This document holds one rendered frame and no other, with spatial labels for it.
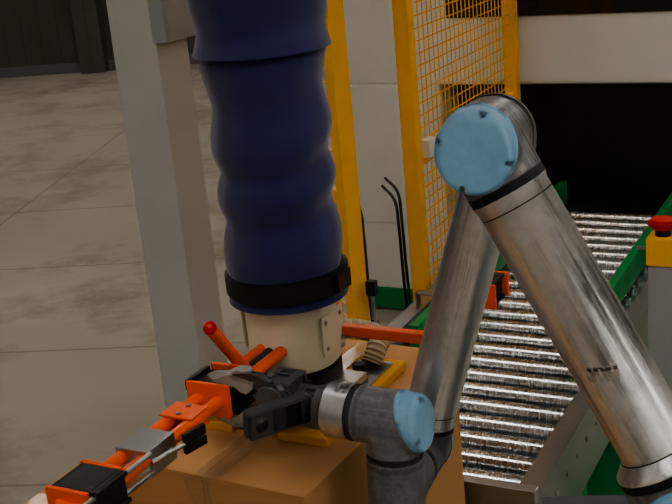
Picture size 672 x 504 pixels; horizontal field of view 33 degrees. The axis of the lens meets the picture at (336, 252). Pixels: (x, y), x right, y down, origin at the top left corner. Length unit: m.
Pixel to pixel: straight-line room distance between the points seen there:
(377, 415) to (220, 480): 0.32
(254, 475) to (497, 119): 0.74
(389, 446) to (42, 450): 2.71
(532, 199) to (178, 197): 2.02
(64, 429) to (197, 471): 2.53
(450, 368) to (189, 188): 1.81
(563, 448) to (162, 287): 1.46
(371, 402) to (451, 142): 0.44
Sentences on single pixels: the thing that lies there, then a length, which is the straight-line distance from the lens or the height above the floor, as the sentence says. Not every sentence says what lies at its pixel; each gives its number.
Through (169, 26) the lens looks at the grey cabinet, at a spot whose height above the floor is 1.51.
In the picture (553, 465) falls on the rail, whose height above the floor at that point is 0.60.
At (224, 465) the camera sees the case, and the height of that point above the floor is 0.94.
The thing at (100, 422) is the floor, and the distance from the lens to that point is 4.47.
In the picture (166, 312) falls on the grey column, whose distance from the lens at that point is 3.62.
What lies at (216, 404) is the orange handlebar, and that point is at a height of 1.08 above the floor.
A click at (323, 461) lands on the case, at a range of 1.94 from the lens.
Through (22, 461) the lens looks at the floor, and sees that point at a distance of 4.30.
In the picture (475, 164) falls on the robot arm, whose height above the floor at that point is 1.48.
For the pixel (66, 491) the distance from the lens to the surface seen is 1.66.
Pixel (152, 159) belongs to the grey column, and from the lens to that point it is 3.47.
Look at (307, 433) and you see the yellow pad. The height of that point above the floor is 0.96.
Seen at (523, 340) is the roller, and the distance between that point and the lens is 3.41.
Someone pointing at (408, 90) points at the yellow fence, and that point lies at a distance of 3.63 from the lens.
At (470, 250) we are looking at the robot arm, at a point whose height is 1.31.
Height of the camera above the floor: 1.86
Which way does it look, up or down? 18 degrees down
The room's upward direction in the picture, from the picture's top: 5 degrees counter-clockwise
